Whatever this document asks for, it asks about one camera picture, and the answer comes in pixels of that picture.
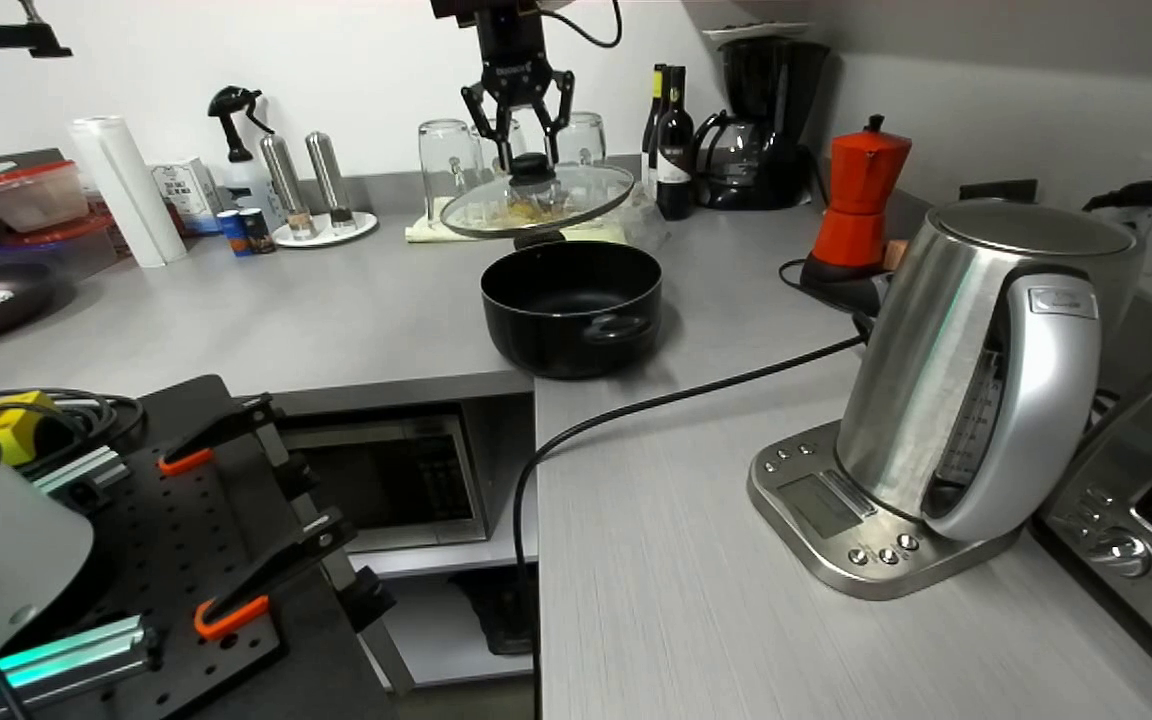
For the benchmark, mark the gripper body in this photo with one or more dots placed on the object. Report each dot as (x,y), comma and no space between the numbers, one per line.
(512,50)

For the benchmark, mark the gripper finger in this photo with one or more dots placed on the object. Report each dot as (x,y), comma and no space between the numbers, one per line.
(476,110)
(564,100)

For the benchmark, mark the glass pot lid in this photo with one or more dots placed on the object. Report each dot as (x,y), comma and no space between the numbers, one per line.
(536,200)

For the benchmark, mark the black cooking pot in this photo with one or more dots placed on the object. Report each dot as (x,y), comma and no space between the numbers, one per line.
(571,320)

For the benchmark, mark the red moka pot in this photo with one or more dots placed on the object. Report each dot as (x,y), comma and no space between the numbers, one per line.
(861,190)

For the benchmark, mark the plastic container with red lid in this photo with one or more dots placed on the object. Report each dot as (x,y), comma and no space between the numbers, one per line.
(31,198)
(66,250)

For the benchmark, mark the drinking glass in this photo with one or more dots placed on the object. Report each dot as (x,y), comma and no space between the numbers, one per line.
(584,138)
(446,160)
(516,135)

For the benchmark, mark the dark wine bottle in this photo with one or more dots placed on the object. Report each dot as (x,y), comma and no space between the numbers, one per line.
(652,120)
(675,150)

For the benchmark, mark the steel pepper mill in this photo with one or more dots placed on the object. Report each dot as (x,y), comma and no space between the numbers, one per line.
(286,185)
(329,180)

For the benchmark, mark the white round tray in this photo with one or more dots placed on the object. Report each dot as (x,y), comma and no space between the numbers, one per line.
(361,228)

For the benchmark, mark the black coffee maker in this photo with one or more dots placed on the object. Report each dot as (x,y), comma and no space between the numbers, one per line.
(766,120)

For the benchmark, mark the white plate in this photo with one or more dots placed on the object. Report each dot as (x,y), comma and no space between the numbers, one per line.
(761,31)

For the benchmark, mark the spray bottle with black trigger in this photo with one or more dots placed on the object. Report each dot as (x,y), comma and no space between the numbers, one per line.
(244,175)

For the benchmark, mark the small dark can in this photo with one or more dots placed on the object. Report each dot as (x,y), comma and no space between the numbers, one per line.
(258,232)

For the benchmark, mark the white carton box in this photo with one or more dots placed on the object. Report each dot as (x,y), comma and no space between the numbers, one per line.
(186,195)

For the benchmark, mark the paper towel roll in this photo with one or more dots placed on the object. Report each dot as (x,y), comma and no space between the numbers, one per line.
(131,195)

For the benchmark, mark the microwave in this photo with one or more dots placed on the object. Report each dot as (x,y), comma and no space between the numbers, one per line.
(386,480)

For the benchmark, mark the black clamp with orange grip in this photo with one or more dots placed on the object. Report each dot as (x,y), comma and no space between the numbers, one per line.
(221,430)
(271,575)

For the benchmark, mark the steel electric kettle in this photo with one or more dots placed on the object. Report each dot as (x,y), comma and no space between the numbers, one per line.
(936,400)

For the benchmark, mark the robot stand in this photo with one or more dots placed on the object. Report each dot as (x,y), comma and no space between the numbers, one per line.
(176,540)

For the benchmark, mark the yellow box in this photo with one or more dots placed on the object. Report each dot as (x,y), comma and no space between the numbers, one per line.
(21,425)

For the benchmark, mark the black plug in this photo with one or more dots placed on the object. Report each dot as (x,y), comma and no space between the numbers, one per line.
(1121,196)

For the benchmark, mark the steel toaster oven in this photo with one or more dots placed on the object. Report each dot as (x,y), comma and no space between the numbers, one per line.
(1136,500)

